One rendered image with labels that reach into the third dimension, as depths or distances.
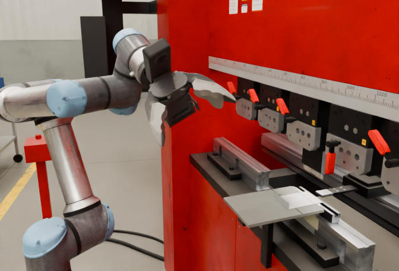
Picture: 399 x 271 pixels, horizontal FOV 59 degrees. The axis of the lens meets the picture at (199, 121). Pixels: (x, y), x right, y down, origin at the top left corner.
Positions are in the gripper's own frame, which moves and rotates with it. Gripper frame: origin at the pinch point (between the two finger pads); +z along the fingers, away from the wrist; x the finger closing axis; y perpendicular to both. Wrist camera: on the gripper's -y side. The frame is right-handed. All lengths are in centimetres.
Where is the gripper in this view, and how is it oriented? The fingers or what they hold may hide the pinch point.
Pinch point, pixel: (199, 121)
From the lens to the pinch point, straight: 59.5
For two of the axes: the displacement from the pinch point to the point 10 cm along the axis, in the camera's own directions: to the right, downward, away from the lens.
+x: -8.4, 5.0, -2.0
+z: 5.0, 5.8, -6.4
